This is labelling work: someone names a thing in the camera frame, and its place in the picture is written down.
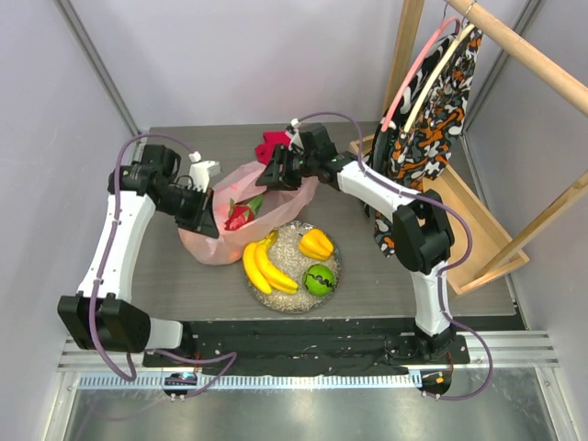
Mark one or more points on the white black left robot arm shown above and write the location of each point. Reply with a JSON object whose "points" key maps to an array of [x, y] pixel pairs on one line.
{"points": [[100, 313]]}

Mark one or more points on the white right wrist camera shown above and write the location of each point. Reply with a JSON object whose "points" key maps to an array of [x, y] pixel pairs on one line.
{"points": [[293, 133]]}

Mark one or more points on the pink plastic bag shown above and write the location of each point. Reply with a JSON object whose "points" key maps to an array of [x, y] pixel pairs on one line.
{"points": [[279, 208]]}

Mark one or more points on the pink clothes hanger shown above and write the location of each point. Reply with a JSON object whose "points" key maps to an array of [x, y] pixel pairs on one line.
{"points": [[415, 67]]}

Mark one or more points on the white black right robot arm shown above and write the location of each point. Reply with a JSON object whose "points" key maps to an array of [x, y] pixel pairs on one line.
{"points": [[421, 231]]}

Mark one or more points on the round plate of rice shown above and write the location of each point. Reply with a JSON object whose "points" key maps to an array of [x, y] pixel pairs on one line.
{"points": [[287, 257]]}

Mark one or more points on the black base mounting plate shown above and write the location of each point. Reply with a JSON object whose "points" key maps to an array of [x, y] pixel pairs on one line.
{"points": [[324, 347]]}

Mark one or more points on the yellow fake bell pepper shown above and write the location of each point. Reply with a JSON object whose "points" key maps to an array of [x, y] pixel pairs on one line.
{"points": [[316, 245]]}

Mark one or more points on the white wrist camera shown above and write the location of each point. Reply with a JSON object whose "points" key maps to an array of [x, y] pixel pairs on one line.
{"points": [[293, 133], [201, 171]]}

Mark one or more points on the red folded cloth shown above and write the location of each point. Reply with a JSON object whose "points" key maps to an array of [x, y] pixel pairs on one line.
{"points": [[270, 139]]}

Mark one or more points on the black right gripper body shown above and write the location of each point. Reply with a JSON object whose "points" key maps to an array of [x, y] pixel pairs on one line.
{"points": [[285, 163]]}

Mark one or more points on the patterned orange black garment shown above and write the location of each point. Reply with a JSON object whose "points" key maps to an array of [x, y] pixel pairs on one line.
{"points": [[423, 152]]}

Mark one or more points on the green fake watermelon ball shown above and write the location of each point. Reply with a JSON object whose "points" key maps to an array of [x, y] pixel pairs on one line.
{"points": [[318, 280]]}

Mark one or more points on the cream clothes hanger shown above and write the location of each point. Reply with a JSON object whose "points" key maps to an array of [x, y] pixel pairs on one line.
{"points": [[434, 74]]}

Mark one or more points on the red fake dragon fruit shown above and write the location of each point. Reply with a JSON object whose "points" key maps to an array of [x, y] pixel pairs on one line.
{"points": [[242, 213]]}

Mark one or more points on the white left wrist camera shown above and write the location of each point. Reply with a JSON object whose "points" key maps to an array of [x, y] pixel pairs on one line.
{"points": [[201, 171]]}

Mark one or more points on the yellow fake banana bunch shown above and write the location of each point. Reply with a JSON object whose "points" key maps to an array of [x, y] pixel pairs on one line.
{"points": [[260, 270]]}

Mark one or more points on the black white striped garment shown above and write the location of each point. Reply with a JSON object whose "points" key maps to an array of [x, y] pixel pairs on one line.
{"points": [[382, 145]]}

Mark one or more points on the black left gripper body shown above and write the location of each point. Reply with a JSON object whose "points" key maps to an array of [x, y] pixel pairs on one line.
{"points": [[188, 207]]}

